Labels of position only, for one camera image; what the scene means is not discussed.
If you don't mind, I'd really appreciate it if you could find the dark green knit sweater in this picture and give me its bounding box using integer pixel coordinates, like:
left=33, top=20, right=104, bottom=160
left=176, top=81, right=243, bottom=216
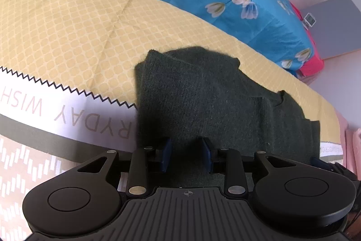
left=135, top=47, right=320, bottom=188

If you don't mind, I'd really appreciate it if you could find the yellow patterned bed sheet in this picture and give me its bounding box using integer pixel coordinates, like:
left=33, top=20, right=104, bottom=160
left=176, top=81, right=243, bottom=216
left=1, top=0, right=342, bottom=205

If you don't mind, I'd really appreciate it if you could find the small white clock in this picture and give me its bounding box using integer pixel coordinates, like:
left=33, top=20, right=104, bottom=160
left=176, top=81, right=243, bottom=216
left=303, top=13, right=316, bottom=28

